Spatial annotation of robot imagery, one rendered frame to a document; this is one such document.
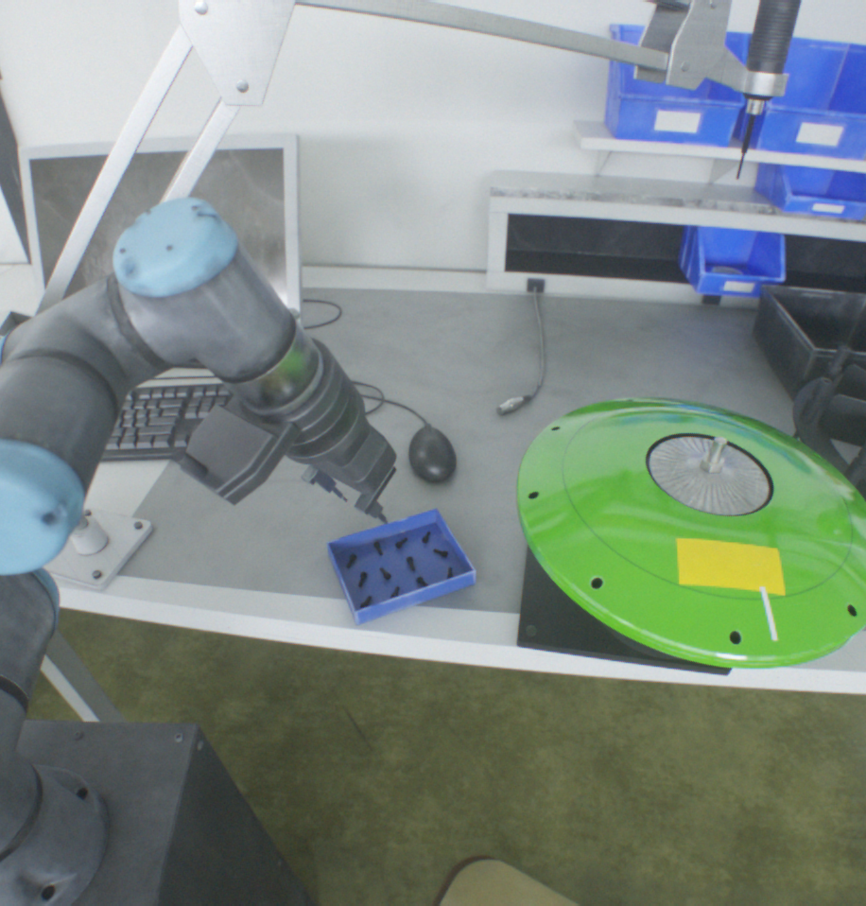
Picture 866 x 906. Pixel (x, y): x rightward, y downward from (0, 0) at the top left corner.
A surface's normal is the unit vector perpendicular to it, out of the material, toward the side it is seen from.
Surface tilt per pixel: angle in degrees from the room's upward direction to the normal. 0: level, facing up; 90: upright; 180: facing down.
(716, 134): 100
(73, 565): 0
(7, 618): 80
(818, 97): 90
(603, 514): 17
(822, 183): 90
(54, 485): 69
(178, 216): 24
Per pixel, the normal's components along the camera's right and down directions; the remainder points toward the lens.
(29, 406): 0.42, -0.76
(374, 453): 0.66, 0.19
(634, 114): -0.14, 0.74
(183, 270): 0.53, 0.64
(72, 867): 0.90, -0.07
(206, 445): -0.28, -0.46
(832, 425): -0.37, 0.60
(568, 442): -0.35, -0.83
